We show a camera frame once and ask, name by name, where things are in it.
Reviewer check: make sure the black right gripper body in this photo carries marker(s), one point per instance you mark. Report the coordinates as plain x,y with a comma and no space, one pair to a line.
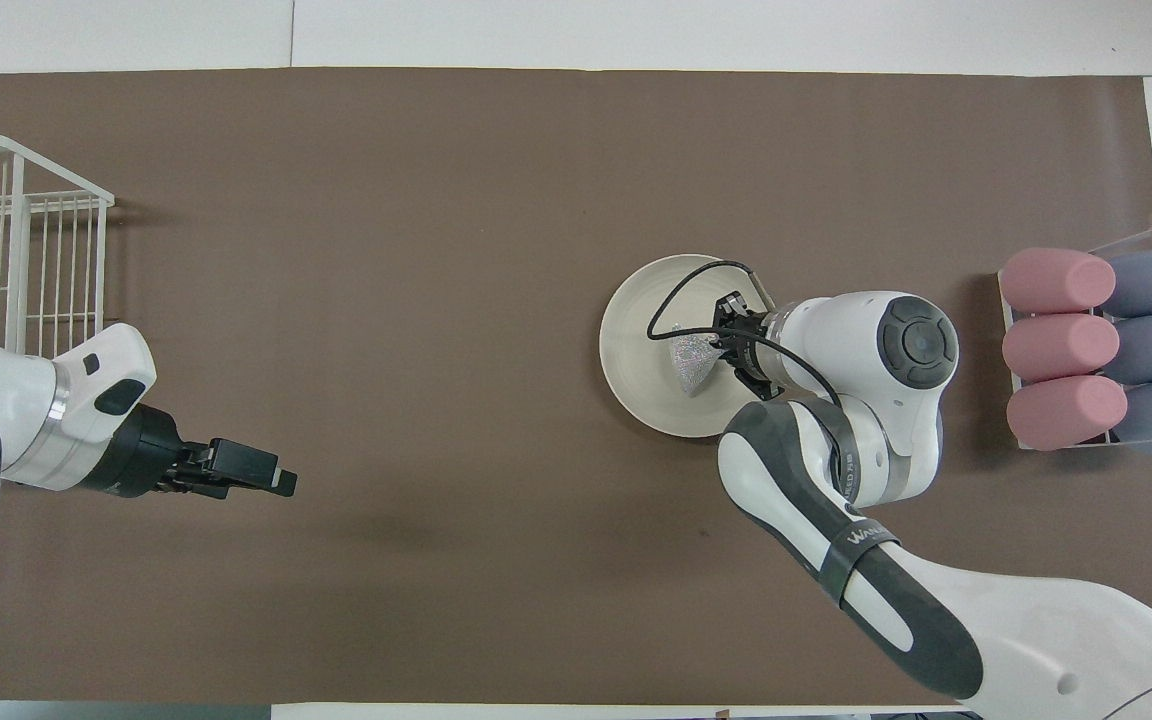
758,345

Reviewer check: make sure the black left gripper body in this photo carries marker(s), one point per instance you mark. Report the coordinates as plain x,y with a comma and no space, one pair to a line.
141,460

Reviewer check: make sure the clear plastic bag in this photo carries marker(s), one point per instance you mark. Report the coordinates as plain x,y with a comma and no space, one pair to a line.
694,362

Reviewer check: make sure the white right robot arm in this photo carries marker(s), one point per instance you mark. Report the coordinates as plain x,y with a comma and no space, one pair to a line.
936,600

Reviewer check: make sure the cream round plate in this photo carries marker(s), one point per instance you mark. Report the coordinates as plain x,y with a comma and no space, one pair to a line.
641,350

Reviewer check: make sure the brown table mat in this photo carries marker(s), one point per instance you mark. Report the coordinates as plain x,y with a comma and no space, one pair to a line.
436,300

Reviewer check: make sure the pink plastic cup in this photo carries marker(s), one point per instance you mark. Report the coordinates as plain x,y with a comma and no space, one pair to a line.
1061,347
1056,280
1066,412

